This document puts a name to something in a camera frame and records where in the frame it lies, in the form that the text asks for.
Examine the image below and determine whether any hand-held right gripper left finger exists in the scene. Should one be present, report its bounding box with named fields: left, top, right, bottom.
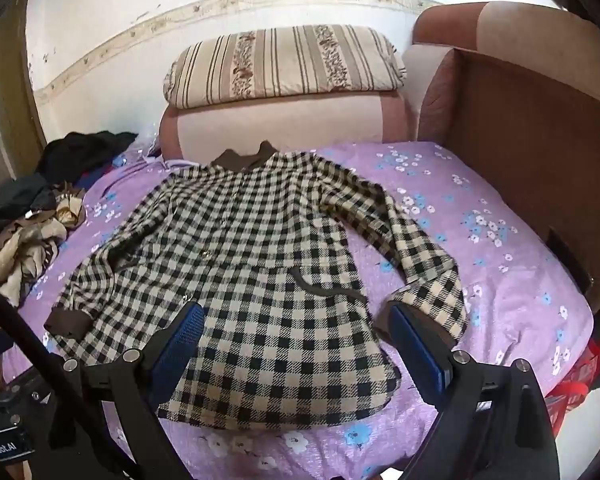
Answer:
left=47, top=301, right=206, bottom=480

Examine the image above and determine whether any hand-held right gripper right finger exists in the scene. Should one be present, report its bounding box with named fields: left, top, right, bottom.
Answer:
left=387, top=304, right=563, bottom=480

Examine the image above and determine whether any black beige checkered coat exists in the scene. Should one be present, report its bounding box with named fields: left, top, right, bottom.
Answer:
left=44, top=141, right=468, bottom=433

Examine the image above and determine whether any purple floral bed sheet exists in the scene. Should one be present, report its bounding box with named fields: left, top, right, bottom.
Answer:
left=0, top=140, right=596, bottom=480

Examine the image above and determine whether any red bag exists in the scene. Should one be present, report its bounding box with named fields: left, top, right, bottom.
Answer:
left=550, top=337, right=600, bottom=436

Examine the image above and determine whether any beige brown patterned cloth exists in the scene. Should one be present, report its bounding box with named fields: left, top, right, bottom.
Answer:
left=0, top=185, right=86, bottom=306

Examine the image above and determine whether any clear plastic bag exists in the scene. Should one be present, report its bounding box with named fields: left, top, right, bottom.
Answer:
left=130, top=132, right=162, bottom=161

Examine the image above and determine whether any black garment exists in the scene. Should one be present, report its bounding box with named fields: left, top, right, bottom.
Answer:
left=37, top=131, right=138, bottom=181

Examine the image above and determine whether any dark grey garment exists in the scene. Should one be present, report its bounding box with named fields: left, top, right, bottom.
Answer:
left=0, top=172, right=57, bottom=221

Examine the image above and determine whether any brown cardboard box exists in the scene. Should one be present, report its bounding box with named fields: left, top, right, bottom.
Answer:
left=417, top=47, right=600, bottom=311

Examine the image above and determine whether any pink brown upholstered headboard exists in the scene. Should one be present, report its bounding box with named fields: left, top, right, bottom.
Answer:
left=159, top=1, right=600, bottom=161

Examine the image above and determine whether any striped floral pillow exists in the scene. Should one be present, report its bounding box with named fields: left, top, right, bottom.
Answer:
left=162, top=24, right=407, bottom=109

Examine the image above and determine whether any wooden door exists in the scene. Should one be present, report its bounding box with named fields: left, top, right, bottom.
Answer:
left=0, top=5, right=48, bottom=201

